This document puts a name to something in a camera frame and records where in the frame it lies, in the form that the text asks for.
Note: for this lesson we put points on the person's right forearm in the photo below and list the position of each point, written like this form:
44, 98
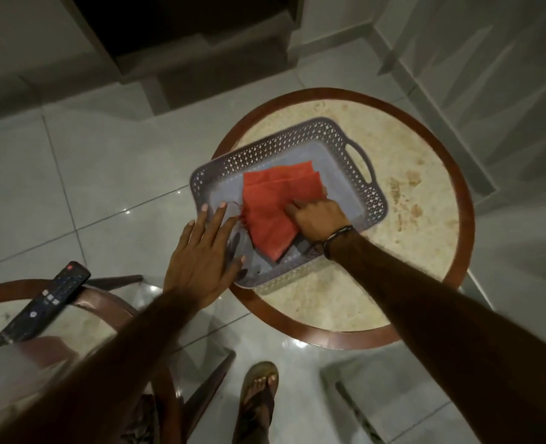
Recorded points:
448, 337

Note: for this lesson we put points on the grey perforated plastic tray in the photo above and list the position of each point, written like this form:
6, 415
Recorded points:
300, 147

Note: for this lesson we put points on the person's left forearm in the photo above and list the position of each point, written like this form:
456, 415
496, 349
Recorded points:
92, 379

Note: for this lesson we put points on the person's right fingers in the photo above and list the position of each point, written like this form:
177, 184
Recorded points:
297, 210

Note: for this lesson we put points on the red cloth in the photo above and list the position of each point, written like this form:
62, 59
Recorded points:
268, 212

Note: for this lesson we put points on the person's left little finger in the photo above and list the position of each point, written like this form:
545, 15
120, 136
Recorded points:
186, 238

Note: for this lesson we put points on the person's foot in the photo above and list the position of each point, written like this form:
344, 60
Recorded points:
256, 393

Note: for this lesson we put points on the black remote control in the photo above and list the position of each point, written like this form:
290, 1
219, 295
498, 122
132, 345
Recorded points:
41, 302

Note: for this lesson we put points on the person's right hand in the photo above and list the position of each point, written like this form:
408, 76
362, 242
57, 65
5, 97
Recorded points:
321, 219

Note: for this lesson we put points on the black wristband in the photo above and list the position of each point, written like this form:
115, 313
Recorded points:
335, 234

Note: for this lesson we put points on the person's left thumb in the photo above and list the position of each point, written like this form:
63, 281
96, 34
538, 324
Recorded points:
238, 268

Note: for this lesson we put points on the brown sandal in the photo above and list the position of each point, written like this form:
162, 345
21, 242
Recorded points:
249, 411

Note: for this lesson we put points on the dark wooden cabinet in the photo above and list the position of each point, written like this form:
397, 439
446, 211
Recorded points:
185, 27

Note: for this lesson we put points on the person's left hand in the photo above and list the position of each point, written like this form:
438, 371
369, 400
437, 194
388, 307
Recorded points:
201, 272

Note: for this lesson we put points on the round marble-top wooden table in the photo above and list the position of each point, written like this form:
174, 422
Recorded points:
411, 217

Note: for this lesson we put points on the round glass-top wooden table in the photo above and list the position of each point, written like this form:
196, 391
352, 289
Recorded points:
92, 300

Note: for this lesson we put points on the person's left middle finger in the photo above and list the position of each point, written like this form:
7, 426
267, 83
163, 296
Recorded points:
216, 226

